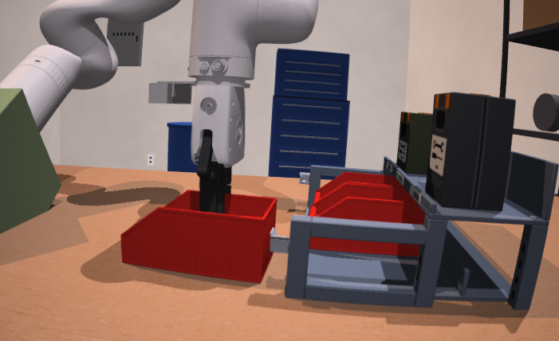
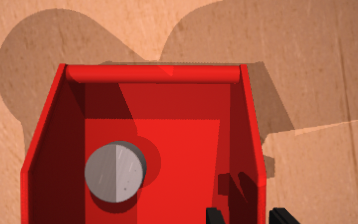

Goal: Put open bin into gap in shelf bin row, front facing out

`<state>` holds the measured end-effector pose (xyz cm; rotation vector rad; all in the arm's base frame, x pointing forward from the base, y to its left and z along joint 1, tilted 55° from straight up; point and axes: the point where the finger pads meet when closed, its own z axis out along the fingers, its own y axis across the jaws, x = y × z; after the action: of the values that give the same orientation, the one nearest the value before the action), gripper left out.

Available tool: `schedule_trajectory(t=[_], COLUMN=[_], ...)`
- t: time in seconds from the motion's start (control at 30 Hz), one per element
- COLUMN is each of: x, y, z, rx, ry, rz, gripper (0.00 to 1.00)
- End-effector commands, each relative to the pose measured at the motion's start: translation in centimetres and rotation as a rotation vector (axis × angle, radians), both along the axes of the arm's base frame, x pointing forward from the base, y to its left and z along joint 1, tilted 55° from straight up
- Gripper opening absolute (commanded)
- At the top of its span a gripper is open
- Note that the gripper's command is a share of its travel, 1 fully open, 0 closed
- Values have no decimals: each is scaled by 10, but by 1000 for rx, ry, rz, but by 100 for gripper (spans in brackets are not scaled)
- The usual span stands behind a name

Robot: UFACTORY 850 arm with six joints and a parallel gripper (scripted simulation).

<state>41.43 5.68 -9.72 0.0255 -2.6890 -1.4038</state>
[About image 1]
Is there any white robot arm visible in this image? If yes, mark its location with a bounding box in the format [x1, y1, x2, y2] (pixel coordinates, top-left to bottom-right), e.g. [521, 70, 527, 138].
[0, 0, 319, 132]

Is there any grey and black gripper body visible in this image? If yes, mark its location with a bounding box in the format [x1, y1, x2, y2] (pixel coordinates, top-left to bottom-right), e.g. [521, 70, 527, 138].
[191, 81, 250, 168]

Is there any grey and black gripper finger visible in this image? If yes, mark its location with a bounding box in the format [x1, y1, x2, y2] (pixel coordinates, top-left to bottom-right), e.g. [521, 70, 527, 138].
[211, 161, 232, 194]
[197, 129, 225, 214]

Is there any red open-front bin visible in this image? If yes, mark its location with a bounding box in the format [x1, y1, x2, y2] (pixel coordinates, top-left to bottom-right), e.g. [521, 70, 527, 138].
[313, 172, 402, 203]
[125, 190, 277, 284]
[309, 183, 426, 257]

